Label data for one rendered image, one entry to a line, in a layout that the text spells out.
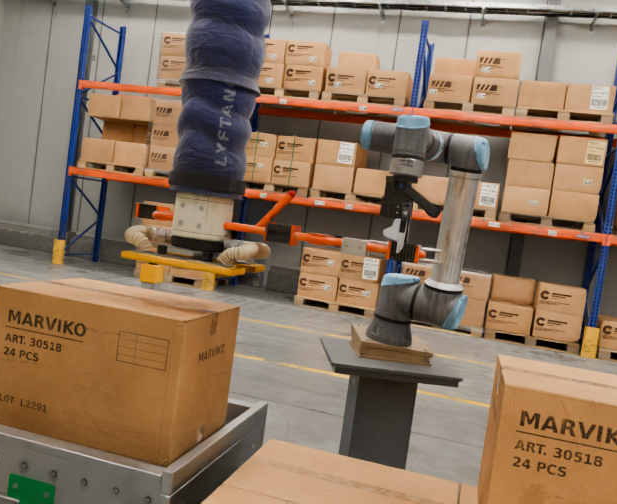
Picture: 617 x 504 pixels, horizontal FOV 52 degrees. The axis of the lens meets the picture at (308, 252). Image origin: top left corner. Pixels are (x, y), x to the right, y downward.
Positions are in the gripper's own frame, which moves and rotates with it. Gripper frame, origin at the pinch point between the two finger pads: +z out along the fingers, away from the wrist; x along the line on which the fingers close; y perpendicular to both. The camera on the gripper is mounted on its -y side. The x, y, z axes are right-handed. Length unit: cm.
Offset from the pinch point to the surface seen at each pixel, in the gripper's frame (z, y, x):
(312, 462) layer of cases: 66, 18, -6
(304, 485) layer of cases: 66, 16, 11
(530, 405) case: 30, -36, 24
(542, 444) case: 38, -40, 24
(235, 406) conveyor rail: 62, 51, -29
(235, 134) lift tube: -26, 50, 7
